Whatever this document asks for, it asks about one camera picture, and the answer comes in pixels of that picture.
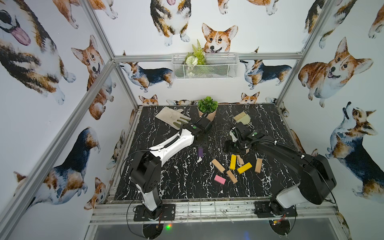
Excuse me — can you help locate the white wire basket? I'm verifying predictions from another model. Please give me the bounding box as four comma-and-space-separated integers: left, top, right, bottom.
172, 53, 240, 80

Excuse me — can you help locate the green dustpan brush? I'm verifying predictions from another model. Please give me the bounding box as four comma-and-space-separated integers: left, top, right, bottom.
234, 112, 254, 128

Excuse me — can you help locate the wooden block bottom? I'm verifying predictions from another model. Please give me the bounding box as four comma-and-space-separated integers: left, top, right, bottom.
226, 170, 238, 184

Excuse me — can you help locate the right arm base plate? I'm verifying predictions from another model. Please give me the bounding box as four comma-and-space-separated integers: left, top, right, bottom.
254, 201, 298, 218

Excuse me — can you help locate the wooden block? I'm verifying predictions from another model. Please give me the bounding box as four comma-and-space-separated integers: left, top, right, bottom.
255, 158, 263, 174
226, 170, 238, 184
211, 159, 226, 173
237, 155, 245, 166

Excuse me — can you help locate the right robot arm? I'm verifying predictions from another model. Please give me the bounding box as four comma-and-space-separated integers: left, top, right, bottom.
225, 123, 337, 215

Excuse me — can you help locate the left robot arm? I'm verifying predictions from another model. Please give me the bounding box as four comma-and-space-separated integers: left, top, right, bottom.
128, 113, 212, 215

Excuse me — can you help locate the beige work glove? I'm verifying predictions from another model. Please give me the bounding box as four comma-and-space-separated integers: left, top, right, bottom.
156, 107, 191, 130

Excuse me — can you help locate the purple block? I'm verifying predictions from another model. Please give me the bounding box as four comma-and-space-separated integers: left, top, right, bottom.
198, 148, 204, 158

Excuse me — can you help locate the slanted yellow block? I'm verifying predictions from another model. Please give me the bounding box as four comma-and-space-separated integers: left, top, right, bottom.
237, 163, 253, 174

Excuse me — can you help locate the pink block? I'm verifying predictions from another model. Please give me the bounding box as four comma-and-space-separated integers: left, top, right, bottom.
214, 175, 226, 185

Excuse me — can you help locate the fern with white flower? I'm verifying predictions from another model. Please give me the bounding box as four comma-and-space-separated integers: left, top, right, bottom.
183, 40, 207, 77

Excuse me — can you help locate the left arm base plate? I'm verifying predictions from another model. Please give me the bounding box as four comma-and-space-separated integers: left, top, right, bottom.
134, 204, 176, 222

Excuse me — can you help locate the aluminium front rail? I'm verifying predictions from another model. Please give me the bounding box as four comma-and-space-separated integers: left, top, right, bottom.
89, 197, 338, 226

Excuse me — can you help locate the potted green plant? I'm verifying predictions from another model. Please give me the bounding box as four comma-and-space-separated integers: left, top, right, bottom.
198, 97, 219, 122

